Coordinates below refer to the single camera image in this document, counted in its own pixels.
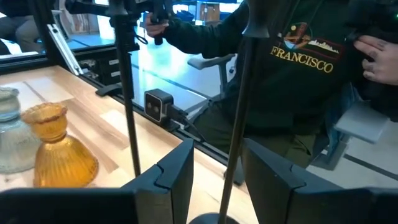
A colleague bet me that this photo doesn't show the amber glass candle holder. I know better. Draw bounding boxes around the amber glass candle holder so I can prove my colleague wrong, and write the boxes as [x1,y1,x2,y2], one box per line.
[21,102,100,189]

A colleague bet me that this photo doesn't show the grey office chair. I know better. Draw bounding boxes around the grey office chair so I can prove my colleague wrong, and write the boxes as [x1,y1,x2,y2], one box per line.
[187,53,389,172]

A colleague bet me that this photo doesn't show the black camera cable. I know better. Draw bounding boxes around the black camera cable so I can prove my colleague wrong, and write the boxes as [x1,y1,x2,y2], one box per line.
[174,107,206,142]

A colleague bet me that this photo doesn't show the brown cardboard box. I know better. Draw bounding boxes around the brown cardboard box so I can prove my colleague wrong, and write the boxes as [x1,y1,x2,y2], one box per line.
[198,2,221,22]

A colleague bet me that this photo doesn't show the person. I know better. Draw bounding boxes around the person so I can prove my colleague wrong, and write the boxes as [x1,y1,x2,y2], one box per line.
[0,12,43,57]
[163,0,398,169]

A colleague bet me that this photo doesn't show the black frame bracket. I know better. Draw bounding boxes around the black frame bracket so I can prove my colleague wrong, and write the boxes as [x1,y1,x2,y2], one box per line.
[95,83,124,97]

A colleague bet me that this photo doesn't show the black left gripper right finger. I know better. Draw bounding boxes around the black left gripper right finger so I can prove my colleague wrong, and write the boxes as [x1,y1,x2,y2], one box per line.
[242,139,398,224]

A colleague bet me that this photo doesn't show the black metal table frame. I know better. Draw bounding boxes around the black metal table frame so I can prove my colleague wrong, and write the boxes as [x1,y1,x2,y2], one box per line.
[0,0,249,187]

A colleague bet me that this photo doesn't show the person's hand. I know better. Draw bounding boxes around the person's hand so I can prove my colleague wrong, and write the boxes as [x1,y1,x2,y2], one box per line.
[353,34,398,86]
[144,14,170,38]

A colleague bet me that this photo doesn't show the white aluminium strut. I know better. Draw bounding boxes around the white aluminium strut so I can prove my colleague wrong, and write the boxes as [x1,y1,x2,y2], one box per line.
[46,23,84,76]

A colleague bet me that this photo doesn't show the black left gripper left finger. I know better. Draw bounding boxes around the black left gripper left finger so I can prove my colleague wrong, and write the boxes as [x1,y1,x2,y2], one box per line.
[0,139,195,224]

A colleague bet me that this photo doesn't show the black box with labels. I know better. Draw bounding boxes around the black box with labels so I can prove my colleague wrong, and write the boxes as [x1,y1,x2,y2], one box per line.
[77,49,125,86]

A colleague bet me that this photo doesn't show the black table-level camera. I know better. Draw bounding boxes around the black table-level camera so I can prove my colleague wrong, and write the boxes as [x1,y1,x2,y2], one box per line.
[144,88,187,131]

